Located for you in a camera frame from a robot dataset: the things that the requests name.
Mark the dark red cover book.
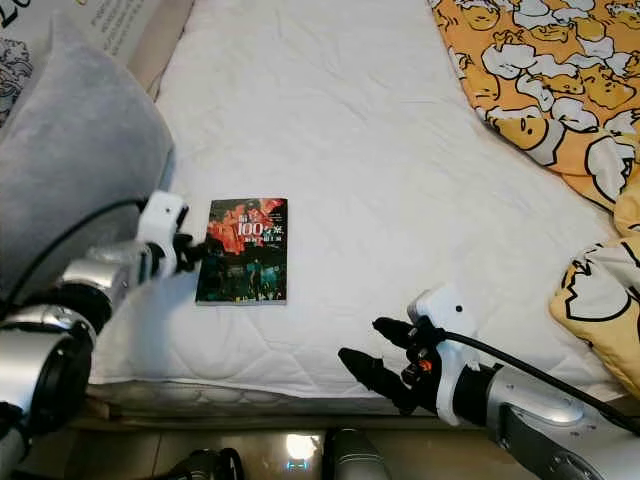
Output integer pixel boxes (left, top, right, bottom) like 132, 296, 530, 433
196, 197, 289, 306

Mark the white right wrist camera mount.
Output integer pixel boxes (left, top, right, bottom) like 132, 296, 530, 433
407, 283, 486, 429

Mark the grey right robot leg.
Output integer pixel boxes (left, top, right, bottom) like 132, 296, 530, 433
322, 428, 396, 480

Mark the orange cartoon print blanket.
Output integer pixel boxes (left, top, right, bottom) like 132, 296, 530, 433
428, 0, 640, 371

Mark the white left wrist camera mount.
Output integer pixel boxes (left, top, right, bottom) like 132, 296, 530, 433
138, 190, 191, 281

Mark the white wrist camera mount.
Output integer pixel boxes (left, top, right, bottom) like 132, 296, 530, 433
138, 190, 191, 281
407, 283, 486, 429

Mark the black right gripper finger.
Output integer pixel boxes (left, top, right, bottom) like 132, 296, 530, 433
337, 346, 417, 414
371, 315, 432, 352

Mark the grey plush pillow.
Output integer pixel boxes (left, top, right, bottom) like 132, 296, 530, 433
0, 15, 176, 306

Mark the white quilted mattress pad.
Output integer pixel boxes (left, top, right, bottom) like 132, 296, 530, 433
90, 0, 640, 401

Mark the white grey ornament print blanket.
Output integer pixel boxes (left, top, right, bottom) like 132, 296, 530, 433
0, 0, 161, 121

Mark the black left robot leg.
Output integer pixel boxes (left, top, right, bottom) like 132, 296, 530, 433
165, 447, 246, 480

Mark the grey quilted bed base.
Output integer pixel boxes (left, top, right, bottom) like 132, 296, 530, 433
85, 380, 640, 431

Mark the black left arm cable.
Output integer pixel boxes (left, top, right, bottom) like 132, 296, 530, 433
5, 198, 151, 311

